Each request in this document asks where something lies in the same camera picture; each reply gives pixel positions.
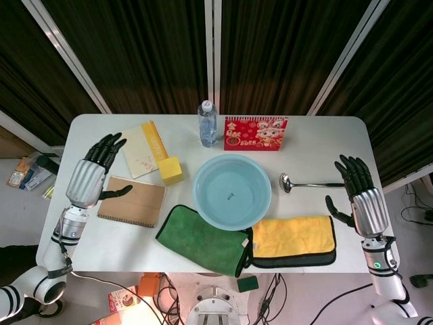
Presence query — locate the black floor cable bundle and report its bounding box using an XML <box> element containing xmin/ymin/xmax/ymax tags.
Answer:
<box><xmin>258</xmin><ymin>272</ymin><xmax>288</xmax><ymax>325</ymax></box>

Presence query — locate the dark pleated partition curtain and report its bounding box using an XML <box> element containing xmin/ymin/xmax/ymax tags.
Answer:
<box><xmin>42</xmin><ymin>0</ymin><xmax>208</xmax><ymax>115</ymax></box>
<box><xmin>319</xmin><ymin>0</ymin><xmax>433</xmax><ymax>188</ymax></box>
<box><xmin>221</xmin><ymin>0</ymin><xmax>377</xmax><ymax>116</ymax></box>
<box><xmin>0</xmin><ymin>0</ymin><xmax>102</xmax><ymax>146</ymax></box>

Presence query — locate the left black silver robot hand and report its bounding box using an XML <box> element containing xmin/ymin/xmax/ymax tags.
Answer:
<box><xmin>64</xmin><ymin>132</ymin><xmax>133</xmax><ymax>209</ymax></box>

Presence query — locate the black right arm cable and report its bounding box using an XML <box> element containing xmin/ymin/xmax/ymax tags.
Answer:
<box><xmin>380</xmin><ymin>236</ymin><xmax>411</xmax><ymax>304</ymax></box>

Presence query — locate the tangled black floor cable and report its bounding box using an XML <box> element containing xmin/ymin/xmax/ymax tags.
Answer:
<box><xmin>394</xmin><ymin>182</ymin><xmax>433</xmax><ymax>234</ymax></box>

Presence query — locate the dark green sponge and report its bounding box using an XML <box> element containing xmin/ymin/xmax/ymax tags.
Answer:
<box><xmin>236</xmin><ymin>276</ymin><xmax>260</xmax><ymax>293</ymax></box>

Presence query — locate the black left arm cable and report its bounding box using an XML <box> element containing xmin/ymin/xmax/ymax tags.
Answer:
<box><xmin>55</xmin><ymin>209</ymin><xmax>74</xmax><ymax>272</ymax></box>

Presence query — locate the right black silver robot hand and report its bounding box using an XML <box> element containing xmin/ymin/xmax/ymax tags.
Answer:
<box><xmin>324</xmin><ymin>154</ymin><xmax>390</xmax><ymax>238</ymax></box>

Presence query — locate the thin floor cable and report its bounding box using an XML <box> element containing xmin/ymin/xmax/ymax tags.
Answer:
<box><xmin>72</xmin><ymin>270</ymin><xmax>180</xmax><ymax>325</ymax></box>

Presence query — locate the white packet red print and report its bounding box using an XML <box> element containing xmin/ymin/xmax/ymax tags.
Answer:
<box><xmin>5</xmin><ymin>171</ymin><xmax>24</xmax><ymax>187</ymax></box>

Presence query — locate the blue and white packet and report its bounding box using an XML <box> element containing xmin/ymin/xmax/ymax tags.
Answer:
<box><xmin>20</xmin><ymin>168</ymin><xmax>53</xmax><ymax>190</ymax></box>

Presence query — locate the black cylinder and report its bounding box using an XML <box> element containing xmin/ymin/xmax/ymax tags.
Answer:
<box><xmin>36</xmin><ymin>154</ymin><xmax>60</xmax><ymax>169</ymax></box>

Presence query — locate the red snack package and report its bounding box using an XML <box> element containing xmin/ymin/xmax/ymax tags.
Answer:
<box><xmin>108</xmin><ymin>285</ymin><xmax>141</xmax><ymax>314</ymax></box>

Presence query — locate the light blue plastic basin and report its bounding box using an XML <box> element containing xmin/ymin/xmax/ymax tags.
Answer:
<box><xmin>191</xmin><ymin>154</ymin><xmax>273</xmax><ymax>232</ymax></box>

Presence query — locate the green microfiber cloth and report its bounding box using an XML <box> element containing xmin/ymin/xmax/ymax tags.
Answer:
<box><xmin>155</xmin><ymin>204</ymin><xmax>253</xmax><ymax>278</ymax></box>

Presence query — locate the cream and yellow booklet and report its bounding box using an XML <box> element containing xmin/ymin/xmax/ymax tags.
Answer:
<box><xmin>116</xmin><ymin>121</ymin><xmax>170</xmax><ymax>180</ymax></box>

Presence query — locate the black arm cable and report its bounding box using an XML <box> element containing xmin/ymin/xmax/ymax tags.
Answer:
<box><xmin>380</xmin><ymin>236</ymin><xmax>411</xmax><ymax>304</ymax></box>
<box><xmin>55</xmin><ymin>209</ymin><xmax>74</xmax><ymax>272</ymax></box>

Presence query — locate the yellow and grey microfiber cloth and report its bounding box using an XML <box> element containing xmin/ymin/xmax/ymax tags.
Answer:
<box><xmin>243</xmin><ymin>214</ymin><xmax>338</xmax><ymax>269</ymax></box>

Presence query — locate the clear plastic water bottle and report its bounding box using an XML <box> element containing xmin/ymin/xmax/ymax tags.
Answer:
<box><xmin>198</xmin><ymin>100</ymin><xmax>219</xmax><ymax>148</ymax></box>

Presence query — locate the orange box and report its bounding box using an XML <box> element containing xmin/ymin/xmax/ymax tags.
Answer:
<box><xmin>139</xmin><ymin>273</ymin><xmax>160</xmax><ymax>299</ymax></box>

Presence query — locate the yellow cube block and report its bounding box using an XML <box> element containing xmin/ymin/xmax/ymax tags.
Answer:
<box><xmin>157</xmin><ymin>156</ymin><xmax>185</xmax><ymax>186</ymax></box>

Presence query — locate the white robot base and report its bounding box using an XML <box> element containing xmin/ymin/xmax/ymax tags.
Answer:
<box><xmin>185</xmin><ymin>283</ymin><xmax>245</xmax><ymax>325</ymax></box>

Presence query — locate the brown spiral notebook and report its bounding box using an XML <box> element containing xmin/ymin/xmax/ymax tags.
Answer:
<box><xmin>97</xmin><ymin>175</ymin><xmax>168</xmax><ymax>229</ymax></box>

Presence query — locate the red desk calendar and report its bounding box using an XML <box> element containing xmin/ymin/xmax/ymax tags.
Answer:
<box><xmin>223</xmin><ymin>115</ymin><xmax>290</xmax><ymax>152</ymax></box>

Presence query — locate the stainless steel ladle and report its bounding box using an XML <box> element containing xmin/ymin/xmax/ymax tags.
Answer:
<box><xmin>279</xmin><ymin>172</ymin><xmax>345</xmax><ymax>194</ymax></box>

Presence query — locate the white partition frame post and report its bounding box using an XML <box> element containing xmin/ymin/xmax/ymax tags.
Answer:
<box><xmin>204</xmin><ymin>0</ymin><xmax>223</xmax><ymax>114</ymax></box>
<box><xmin>306</xmin><ymin>0</ymin><xmax>392</xmax><ymax>116</ymax></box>
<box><xmin>22</xmin><ymin>0</ymin><xmax>112</xmax><ymax>115</ymax></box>

